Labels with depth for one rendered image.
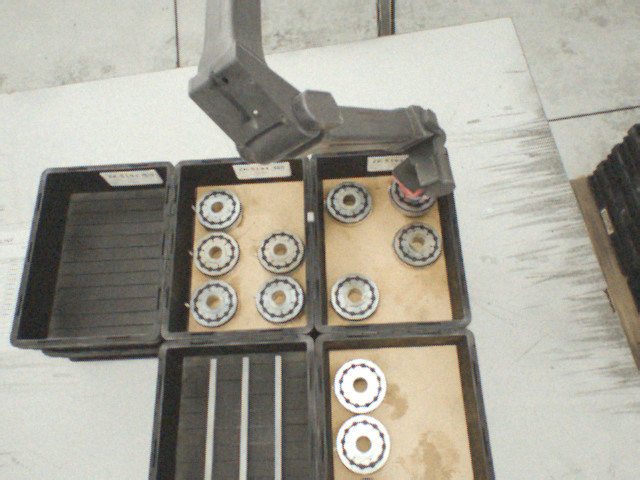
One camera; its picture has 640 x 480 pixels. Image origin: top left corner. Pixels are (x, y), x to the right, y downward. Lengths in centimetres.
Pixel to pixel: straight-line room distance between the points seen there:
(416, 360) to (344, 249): 28
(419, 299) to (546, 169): 54
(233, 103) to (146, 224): 74
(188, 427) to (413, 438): 45
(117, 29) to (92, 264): 179
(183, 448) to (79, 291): 42
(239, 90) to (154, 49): 220
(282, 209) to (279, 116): 66
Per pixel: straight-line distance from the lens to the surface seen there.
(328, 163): 115
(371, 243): 114
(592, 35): 278
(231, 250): 114
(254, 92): 54
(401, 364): 108
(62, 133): 166
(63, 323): 126
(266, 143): 57
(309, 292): 101
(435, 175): 91
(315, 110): 56
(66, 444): 136
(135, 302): 120
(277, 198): 120
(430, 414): 108
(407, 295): 111
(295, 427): 107
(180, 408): 112
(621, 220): 199
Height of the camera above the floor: 190
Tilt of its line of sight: 69 degrees down
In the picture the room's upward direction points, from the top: 10 degrees counter-clockwise
